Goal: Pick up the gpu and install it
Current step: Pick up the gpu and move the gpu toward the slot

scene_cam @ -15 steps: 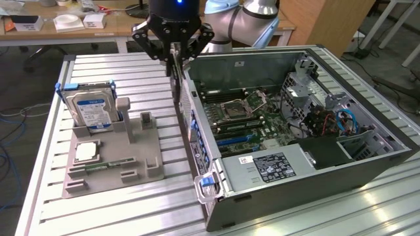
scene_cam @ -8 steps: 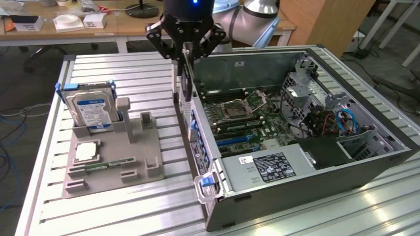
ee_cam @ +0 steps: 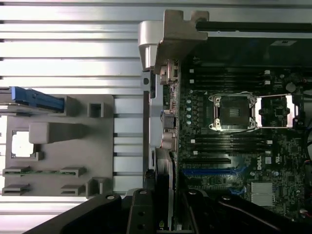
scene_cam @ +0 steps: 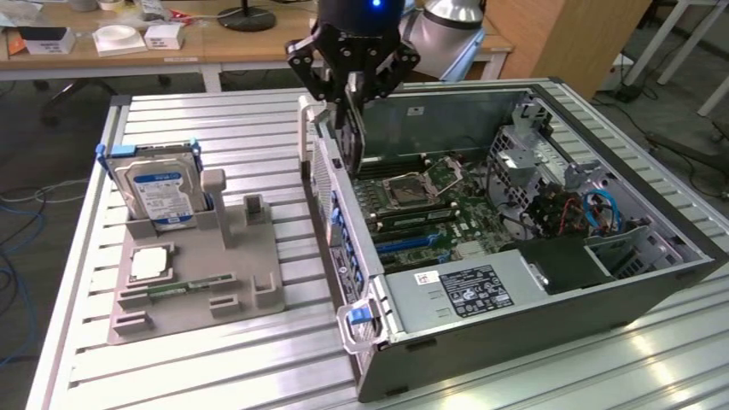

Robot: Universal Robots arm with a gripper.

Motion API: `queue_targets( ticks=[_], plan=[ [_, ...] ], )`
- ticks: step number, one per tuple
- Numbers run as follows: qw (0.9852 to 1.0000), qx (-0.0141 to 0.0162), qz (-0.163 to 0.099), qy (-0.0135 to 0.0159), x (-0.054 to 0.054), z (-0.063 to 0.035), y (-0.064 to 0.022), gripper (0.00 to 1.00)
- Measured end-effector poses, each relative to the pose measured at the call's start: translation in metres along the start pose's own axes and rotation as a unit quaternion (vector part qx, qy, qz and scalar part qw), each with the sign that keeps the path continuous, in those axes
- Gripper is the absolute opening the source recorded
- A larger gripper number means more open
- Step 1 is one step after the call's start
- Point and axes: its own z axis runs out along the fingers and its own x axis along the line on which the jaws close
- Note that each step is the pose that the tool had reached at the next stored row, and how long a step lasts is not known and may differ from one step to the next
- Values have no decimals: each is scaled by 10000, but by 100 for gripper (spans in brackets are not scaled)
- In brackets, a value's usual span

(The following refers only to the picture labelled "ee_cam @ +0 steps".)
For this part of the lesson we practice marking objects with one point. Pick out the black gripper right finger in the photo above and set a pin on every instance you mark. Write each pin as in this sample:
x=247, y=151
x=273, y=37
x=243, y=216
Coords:
x=195, y=209

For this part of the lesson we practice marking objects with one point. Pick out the CPU socket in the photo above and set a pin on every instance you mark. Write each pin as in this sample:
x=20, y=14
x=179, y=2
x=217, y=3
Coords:
x=231, y=111

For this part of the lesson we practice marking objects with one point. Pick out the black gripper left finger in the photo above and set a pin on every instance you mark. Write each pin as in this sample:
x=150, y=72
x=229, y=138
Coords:
x=142, y=214

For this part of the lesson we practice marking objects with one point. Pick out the black open PC case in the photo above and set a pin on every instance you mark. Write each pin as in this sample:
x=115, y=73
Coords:
x=243, y=48

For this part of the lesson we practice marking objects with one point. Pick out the grey parts rack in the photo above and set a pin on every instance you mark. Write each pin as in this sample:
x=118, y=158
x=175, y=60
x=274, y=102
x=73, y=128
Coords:
x=73, y=146

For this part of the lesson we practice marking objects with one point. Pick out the silver socket cover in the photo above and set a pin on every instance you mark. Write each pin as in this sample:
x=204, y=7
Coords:
x=291, y=107

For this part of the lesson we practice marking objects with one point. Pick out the silver CPU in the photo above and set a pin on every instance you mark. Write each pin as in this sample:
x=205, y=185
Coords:
x=22, y=143

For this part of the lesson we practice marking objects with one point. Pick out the green motherboard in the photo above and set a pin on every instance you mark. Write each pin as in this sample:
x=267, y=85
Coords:
x=280, y=146

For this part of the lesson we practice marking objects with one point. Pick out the hard disk blue bracket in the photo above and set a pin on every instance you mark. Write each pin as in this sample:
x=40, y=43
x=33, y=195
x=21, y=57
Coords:
x=24, y=93

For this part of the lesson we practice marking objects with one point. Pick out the blue expansion slot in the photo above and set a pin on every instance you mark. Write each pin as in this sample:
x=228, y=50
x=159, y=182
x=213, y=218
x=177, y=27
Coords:
x=207, y=171

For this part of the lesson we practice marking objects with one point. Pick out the black expansion slot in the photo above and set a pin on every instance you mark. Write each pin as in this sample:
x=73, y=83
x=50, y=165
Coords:
x=207, y=161

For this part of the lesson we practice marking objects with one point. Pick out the silver coin battery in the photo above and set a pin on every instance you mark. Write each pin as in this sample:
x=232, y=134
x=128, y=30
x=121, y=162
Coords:
x=290, y=86

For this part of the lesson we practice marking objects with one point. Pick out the RAM slot white clips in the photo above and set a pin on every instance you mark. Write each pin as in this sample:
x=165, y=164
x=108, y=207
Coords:
x=229, y=71
x=229, y=82
x=231, y=151
x=231, y=142

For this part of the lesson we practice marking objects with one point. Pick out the green RAM stick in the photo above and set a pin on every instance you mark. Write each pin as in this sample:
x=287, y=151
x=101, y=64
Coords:
x=44, y=172

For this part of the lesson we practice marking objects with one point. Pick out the silver chipset heatsink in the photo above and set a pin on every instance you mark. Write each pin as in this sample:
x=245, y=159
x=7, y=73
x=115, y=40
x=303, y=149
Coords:
x=262, y=192

